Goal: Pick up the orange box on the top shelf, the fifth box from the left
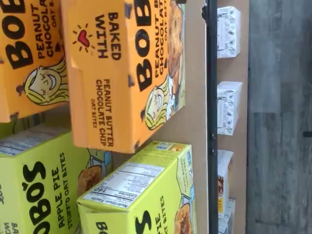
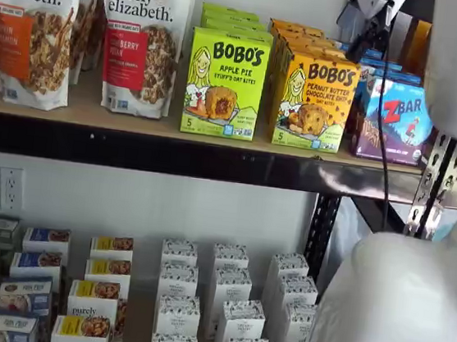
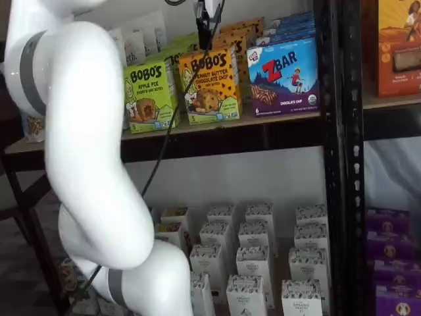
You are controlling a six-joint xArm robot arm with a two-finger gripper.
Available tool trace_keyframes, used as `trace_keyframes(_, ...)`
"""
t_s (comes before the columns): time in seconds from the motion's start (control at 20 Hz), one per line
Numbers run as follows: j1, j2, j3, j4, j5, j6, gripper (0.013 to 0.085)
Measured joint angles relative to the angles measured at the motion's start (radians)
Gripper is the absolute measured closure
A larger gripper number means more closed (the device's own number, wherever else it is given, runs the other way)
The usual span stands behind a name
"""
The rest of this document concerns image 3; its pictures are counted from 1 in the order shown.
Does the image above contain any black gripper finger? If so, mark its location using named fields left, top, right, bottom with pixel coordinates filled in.
left=196, top=17, right=212, bottom=51

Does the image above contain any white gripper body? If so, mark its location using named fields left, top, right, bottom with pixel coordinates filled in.
left=193, top=0, right=222, bottom=20

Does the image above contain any orange Bobo's peanut butter box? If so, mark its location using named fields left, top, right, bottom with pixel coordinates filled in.
left=219, top=16, right=266, bottom=34
left=178, top=45, right=244, bottom=126
left=212, top=34, right=248, bottom=96
left=217, top=24, right=261, bottom=50

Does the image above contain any green Bobo's apple pie box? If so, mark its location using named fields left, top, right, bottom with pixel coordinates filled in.
left=145, top=49, right=184, bottom=109
left=162, top=32, right=199, bottom=57
left=124, top=59, right=182, bottom=134

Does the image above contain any blue Zbar chocolate chip box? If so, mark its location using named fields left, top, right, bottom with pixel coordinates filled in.
left=262, top=18, right=316, bottom=36
left=255, top=27, right=317, bottom=47
left=246, top=36, right=321, bottom=117
left=271, top=11, right=315, bottom=27

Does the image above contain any beige shelf board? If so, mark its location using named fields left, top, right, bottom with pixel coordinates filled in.
left=4, top=111, right=322, bottom=154
left=362, top=93, right=421, bottom=111

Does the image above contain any black metal shelf rack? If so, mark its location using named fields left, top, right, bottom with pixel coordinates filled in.
left=343, top=0, right=421, bottom=316
left=0, top=0, right=365, bottom=316

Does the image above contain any white floral print box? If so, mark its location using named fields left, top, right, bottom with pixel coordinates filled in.
left=189, top=244, right=222, bottom=281
left=189, top=272, right=216, bottom=316
left=281, top=279, right=323, bottom=316
left=235, top=246, right=271, bottom=281
left=293, top=223, right=328, bottom=251
left=226, top=274, right=268, bottom=316
left=295, top=203, right=328, bottom=228
left=244, top=201, right=275, bottom=225
left=288, top=247, right=328, bottom=284
left=199, top=221, right=232, bottom=251
left=237, top=221, right=270, bottom=250
left=207, top=204, right=236, bottom=225

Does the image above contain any yellow granola box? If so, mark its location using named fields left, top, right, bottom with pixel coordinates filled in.
left=153, top=221, right=186, bottom=248
left=160, top=206, right=189, bottom=232

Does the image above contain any large orange snack box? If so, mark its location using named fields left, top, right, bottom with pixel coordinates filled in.
left=377, top=0, right=421, bottom=98

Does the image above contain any purple snack box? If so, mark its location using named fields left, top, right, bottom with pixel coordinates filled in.
left=375, top=284, right=421, bottom=316
left=374, top=258, right=421, bottom=288
left=366, top=230, right=416, bottom=261
left=366, top=207, right=410, bottom=233

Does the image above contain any white paper pouch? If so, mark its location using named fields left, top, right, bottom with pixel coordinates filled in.
left=108, top=27, right=147, bottom=66
left=144, top=9, right=168, bottom=51
left=130, top=19, right=159, bottom=57

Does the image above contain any clear granola bag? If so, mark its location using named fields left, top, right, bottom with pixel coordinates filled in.
left=20, top=111, right=46, bottom=143

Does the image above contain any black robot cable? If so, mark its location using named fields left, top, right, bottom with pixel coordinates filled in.
left=77, top=0, right=228, bottom=299

